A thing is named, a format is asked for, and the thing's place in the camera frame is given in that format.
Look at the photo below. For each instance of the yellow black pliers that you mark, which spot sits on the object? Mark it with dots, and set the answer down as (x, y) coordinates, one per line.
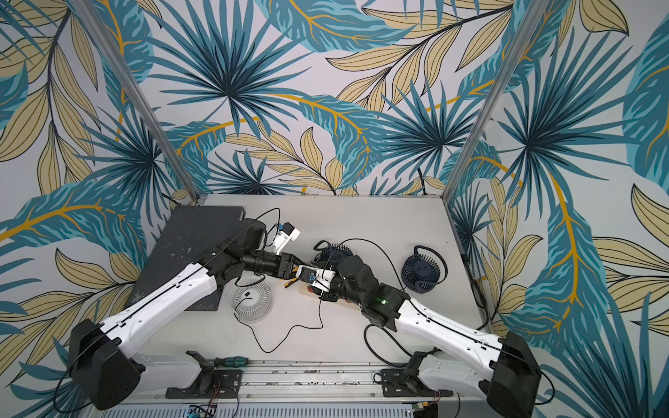
(292, 282)

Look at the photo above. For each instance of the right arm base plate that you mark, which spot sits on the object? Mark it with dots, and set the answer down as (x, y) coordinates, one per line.
(396, 383)

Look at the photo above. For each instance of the dark grey board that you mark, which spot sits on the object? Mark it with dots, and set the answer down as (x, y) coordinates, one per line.
(189, 232)

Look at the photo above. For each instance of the aluminium rail frame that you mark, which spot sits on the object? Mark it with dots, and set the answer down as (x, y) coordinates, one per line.
(311, 382)

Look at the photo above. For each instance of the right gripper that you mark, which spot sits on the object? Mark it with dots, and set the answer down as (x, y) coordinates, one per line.
(334, 282)

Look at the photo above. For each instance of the beige red power strip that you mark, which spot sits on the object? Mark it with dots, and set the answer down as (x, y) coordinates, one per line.
(306, 290)

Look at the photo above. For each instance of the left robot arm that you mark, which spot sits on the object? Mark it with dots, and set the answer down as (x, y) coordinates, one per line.
(104, 359)

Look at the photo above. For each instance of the white desk fan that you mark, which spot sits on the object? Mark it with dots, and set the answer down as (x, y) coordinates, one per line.
(253, 303)

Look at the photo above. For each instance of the navy desk fan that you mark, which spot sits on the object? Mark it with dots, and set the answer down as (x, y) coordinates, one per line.
(331, 254)
(424, 270)

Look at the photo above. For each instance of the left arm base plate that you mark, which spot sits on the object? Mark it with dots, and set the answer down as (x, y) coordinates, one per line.
(217, 384)

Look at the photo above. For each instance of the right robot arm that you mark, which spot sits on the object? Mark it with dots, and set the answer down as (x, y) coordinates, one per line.
(501, 370)

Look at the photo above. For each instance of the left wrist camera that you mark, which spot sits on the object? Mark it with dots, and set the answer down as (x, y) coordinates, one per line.
(286, 233)

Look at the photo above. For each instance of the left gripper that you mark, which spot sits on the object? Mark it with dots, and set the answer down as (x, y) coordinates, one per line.
(285, 266)

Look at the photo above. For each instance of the green handled screwdriver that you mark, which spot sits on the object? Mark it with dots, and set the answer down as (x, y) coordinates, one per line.
(231, 362)

